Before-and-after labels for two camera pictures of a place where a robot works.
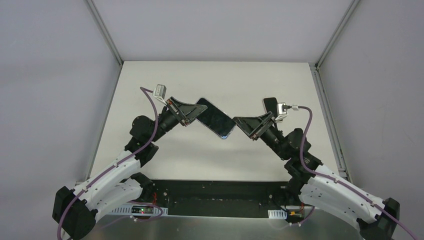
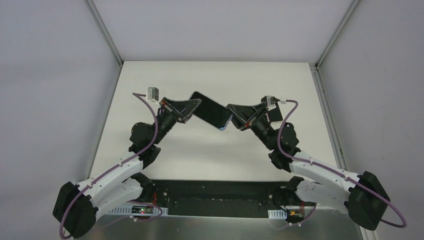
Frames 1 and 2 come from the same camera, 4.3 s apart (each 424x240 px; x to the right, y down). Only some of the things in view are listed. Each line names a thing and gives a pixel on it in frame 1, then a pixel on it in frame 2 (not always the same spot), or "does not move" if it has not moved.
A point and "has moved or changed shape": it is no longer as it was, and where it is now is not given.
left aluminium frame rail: (108, 37) does not move
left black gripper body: (178, 110) does not move
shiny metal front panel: (219, 228) does not move
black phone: (215, 119) has moved or changed shape
